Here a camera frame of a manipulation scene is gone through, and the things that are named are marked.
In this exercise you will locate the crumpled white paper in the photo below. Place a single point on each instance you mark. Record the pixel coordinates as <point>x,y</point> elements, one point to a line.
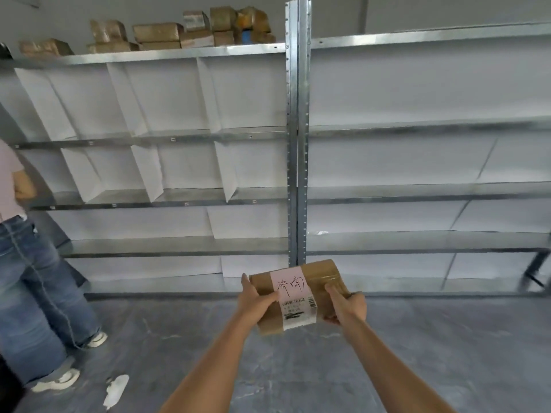
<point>116,389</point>

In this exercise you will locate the cardboard parcel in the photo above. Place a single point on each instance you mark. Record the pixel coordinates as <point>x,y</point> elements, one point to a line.
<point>318,275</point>

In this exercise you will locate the metal shelving rack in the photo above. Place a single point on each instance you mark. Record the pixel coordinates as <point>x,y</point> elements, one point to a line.
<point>292,124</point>

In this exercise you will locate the white paper divider sheets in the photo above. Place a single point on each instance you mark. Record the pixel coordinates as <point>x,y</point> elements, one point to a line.
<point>387,90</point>

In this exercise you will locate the person's right hand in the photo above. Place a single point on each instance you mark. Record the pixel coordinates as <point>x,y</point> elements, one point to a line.
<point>348,307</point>

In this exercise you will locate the person's left forearm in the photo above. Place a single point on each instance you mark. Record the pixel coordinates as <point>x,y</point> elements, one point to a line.
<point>211,369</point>

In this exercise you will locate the pile of brown parcels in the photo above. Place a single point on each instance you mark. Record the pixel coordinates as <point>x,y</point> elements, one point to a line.
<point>157,32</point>

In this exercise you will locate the person's left hand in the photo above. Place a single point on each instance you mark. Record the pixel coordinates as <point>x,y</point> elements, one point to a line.
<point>256,303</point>

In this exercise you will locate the person's right forearm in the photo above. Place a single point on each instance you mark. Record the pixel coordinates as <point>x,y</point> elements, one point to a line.
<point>387,365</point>

